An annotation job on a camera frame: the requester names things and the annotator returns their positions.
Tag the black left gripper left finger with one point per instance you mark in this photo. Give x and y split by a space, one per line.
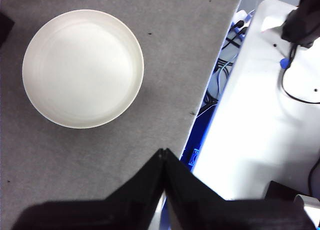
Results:
112 215

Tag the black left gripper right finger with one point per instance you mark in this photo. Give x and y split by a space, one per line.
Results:
225 215

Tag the pale yellow plate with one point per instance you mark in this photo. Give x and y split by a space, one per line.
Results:
82 69

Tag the small blue cap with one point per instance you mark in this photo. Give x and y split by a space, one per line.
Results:
285 63

